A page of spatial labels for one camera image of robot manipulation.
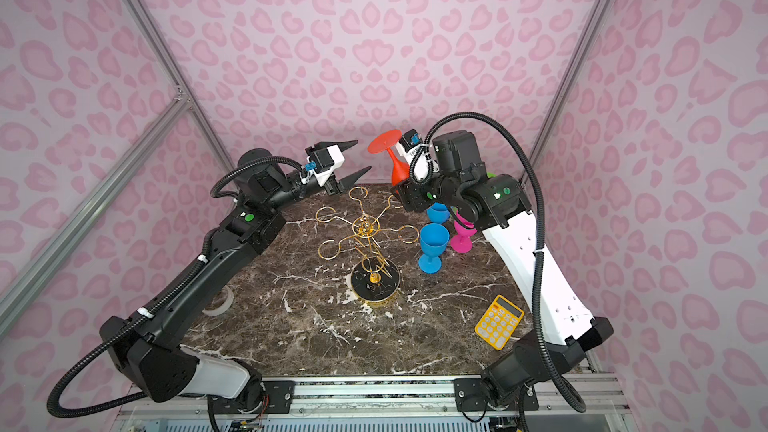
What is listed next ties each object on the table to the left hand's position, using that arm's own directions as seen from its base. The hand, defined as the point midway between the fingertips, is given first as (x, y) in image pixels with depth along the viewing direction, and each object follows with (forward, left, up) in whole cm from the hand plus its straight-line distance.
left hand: (359, 144), depth 58 cm
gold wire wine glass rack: (-5, 0, -46) cm, 47 cm away
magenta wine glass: (+9, -30, -50) cm, 58 cm away
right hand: (-1, -9, -8) cm, 13 cm away
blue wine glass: (+13, -21, -38) cm, 45 cm away
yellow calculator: (-19, -35, -48) cm, 63 cm away
